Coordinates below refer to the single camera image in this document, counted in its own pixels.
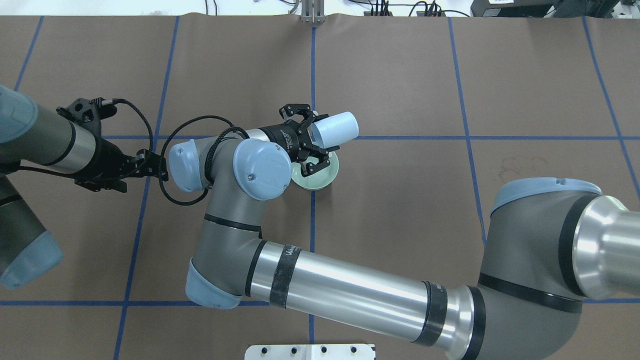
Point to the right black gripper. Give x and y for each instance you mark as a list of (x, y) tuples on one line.
[(281, 137)]

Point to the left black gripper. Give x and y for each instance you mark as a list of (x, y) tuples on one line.
[(108, 158)]

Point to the light blue plastic cup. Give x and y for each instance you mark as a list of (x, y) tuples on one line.
[(335, 130)]

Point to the mint green bowl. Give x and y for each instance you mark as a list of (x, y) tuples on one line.
[(319, 180)]

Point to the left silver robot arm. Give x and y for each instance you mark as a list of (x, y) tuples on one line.
[(68, 143)]

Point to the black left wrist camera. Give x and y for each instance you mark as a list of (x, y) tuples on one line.
[(89, 113)]

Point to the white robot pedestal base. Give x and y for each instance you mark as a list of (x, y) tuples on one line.
[(326, 351)]

